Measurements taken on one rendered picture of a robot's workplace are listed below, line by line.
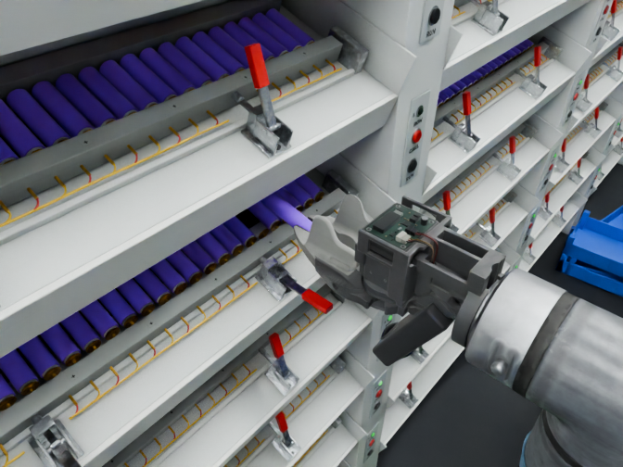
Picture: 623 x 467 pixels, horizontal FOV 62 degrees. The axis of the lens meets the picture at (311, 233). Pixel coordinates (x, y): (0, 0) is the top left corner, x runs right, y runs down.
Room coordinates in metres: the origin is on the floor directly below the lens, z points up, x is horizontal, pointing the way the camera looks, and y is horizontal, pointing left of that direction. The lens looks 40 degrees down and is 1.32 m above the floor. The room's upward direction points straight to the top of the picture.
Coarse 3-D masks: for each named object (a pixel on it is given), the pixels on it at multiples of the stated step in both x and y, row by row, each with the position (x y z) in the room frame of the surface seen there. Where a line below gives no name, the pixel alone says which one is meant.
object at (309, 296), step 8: (280, 280) 0.41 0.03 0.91; (288, 280) 0.41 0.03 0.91; (296, 288) 0.40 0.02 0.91; (304, 288) 0.40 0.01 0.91; (304, 296) 0.38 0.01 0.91; (312, 296) 0.38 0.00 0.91; (320, 296) 0.38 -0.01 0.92; (312, 304) 0.37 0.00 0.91; (320, 304) 0.37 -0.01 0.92; (328, 304) 0.37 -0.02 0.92
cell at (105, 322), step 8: (96, 304) 0.35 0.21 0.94; (88, 312) 0.34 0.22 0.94; (96, 312) 0.34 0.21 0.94; (104, 312) 0.34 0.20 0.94; (88, 320) 0.33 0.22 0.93; (96, 320) 0.33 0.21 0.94; (104, 320) 0.33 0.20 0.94; (112, 320) 0.33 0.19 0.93; (96, 328) 0.32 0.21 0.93; (104, 328) 0.32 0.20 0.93; (112, 328) 0.33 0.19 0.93; (104, 336) 0.32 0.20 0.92
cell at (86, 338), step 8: (64, 320) 0.33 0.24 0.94; (72, 320) 0.32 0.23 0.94; (80, 320) 0.33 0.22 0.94; (72, 328) 0.32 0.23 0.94; (80, 328) 0.32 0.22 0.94; (88, 328) 0.32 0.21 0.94; (72, 336) 0.31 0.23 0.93; (80, 336) 0.31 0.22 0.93; (88, 336) 0.31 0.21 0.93; (96, 336) 0.31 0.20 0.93; (80, 344) 0.31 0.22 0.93; (88, 344) 0.31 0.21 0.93
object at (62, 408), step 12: (336, 216) 0.53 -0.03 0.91; (276, 252) 0.46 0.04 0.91; (252, 276) 0.42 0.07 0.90; (192, 312) 0.36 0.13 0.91; (180, 324) 0.35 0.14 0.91; (168, 336) 0.34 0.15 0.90; (144, 348) 0.32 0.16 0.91; (132, 360) 0.30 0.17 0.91; (108, 372) 0.29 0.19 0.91; (96, 384) 0.28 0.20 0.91; (72, 396) 0.26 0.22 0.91; (84, 396) 0.27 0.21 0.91; (60, 408) 0.25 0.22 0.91; (24, 432) 0.23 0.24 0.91; (12, 444) 0.22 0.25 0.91; (0, 456) 0.21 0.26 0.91
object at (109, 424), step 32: (352, 192) 0.55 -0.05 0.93; (384, 192) 0.54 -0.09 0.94; (256, 224) 0.50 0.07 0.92; (288, 256) 0.46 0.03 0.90; (256, 288) 0.41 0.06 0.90; (224, 320) 0.37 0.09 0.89; (256, 320) 0.37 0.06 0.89; (192, 352) 0.32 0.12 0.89; (224, 352) 0.33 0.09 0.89; (128, 384) 0.28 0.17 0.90; (160, 384) 0.29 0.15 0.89; (192, 384) 0.30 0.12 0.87; (64, 416) 0.25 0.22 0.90; (96, 416) 0.25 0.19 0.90; (128, 416) 0.26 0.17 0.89; (160, 416) 0.28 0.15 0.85; (32, 448) 0.22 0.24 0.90; (96, 448) 0.23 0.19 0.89
